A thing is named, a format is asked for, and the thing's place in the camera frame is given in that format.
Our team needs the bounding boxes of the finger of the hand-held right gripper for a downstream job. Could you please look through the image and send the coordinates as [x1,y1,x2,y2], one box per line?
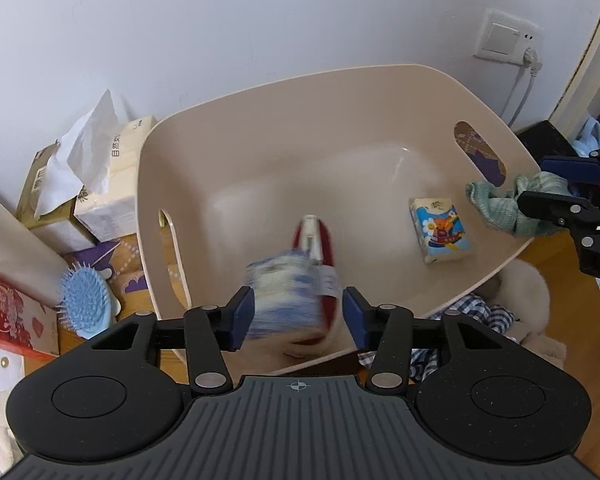
[539,147,600,181]
[516,190,600,286]

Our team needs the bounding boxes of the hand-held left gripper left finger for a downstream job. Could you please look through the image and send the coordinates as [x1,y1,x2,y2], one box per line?
[87,286,255,395]

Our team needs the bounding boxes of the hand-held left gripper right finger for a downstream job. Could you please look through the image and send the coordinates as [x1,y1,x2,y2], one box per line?
[343,286,518,395]

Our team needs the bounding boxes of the green cloth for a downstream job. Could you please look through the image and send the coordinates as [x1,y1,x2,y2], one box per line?
[465,171,576,238]

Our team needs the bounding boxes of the blue white tissue packet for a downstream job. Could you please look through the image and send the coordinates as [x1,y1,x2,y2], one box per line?
[244,250,341,343]

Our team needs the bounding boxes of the beige plastic basket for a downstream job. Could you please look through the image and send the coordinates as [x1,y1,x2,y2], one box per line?
[136,64,542,376]

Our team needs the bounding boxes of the wooden desktop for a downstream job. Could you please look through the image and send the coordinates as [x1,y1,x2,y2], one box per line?
[22,230,600,466]

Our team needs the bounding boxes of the light blue headphones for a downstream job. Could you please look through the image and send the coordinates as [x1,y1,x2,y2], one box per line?
[572,116,600,158]

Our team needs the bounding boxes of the black mat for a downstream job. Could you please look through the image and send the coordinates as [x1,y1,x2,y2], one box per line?
[517,120,581,171]

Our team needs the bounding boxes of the red white oblong case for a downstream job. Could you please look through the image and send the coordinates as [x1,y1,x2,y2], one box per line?
[291,215,341,346]

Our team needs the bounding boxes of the white shelf unit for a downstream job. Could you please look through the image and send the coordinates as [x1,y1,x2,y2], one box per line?
[550,0,600,126]

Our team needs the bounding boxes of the cartoon print tissue packet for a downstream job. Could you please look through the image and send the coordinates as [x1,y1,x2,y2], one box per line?
[409,197,473,265]

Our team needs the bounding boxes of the white power plug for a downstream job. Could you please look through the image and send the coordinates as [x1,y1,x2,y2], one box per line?
[522,47,545,78]

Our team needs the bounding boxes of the blue checked cloth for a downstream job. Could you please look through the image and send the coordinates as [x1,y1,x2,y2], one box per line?
[357,292,518,383]

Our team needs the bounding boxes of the light blue hairbrush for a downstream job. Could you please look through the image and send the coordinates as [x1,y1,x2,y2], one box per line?
[57,262,122,340]

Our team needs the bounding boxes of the cream tissue pack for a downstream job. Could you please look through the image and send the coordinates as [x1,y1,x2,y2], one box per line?
[74,116,158,243]

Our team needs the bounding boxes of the brown tissue pack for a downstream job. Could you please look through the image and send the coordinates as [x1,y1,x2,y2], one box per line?
[16,89,121,255]

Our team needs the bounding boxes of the red printed box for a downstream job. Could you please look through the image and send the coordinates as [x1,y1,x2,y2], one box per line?
[0,262,61,361]

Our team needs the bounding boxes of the white wall switch socket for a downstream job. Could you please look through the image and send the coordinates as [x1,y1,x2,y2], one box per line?
[472,7,543,67]

